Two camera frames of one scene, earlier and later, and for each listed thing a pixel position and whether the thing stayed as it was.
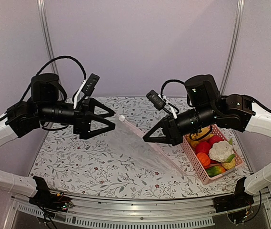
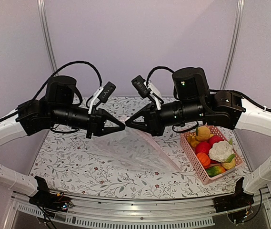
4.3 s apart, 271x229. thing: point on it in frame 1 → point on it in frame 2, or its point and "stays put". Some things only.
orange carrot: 205,159 stays put
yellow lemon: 229,165 stays put
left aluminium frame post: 54,66 stays put
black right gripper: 171,132 → 153,126
